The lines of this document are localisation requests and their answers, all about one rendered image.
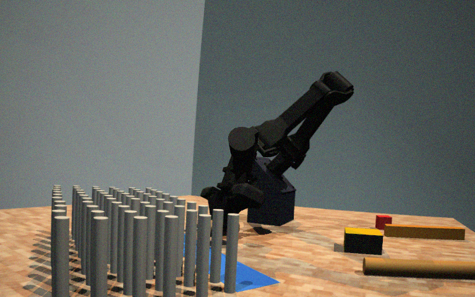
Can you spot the brown cylinder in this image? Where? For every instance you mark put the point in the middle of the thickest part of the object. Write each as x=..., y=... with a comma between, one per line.
x=422, y=268

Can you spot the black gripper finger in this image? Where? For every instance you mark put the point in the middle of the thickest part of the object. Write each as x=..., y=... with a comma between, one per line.
x=214, y=204
x=231, y=205

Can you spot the orange rectangular bar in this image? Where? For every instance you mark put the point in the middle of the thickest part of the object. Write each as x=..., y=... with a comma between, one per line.
x=425, y=232

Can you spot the red block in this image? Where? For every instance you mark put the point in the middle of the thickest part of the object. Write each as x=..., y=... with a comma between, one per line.
x=381, y=220

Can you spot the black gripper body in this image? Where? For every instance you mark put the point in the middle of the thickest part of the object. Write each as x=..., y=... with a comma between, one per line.
x=235, y=184

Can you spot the blue flat strip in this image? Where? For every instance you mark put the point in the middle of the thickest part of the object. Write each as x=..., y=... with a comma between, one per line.
x=246, y=277

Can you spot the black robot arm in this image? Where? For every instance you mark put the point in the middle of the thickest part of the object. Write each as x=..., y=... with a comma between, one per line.
x=270, y=138

